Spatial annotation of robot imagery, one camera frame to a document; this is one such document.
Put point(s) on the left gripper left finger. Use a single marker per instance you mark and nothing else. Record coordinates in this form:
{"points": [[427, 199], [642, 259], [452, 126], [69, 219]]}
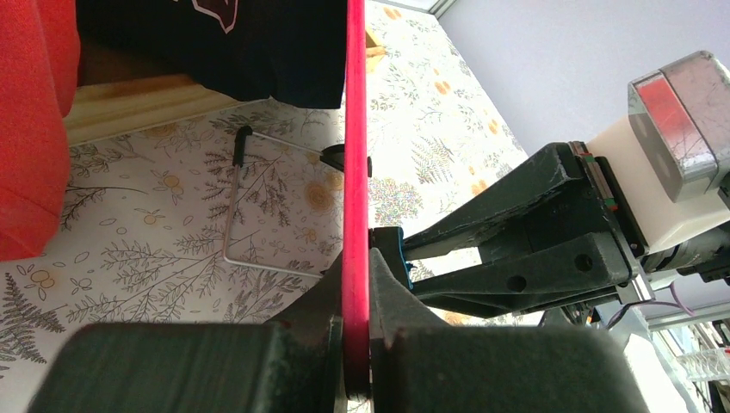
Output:
{"points": [[290, 363]]}

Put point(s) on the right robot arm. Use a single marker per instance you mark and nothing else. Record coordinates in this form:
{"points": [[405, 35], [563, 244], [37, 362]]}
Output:
{"points": [[707, 254]]}

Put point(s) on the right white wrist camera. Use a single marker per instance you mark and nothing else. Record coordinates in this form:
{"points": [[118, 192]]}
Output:
{"points": [[670, 153]]}

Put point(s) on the floral patterned table mat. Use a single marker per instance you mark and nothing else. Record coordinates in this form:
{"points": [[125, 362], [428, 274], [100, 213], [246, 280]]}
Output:
{"points": [[141, 229]]}

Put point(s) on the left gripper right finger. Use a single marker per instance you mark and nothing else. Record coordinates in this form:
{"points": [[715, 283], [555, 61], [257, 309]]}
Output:
{"points": [[420, 363]]}

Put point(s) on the blue whiteboard eraser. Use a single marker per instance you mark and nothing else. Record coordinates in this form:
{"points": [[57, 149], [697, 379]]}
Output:
{"points": [[405, 278]]}

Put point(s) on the pink-framed whiteboard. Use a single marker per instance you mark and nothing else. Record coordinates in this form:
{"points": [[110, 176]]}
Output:
{"points": [[354, 279]]}

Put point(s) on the dark navy tank top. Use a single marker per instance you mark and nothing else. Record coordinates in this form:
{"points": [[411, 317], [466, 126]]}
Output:
{"points": [[292, 51]]}

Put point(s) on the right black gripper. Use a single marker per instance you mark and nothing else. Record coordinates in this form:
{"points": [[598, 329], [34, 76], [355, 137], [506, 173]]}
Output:
{"points": [[570, 202]]}

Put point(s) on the red tank top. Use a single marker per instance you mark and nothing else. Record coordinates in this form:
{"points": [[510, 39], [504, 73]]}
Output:
{"points": [[40, 51]]}

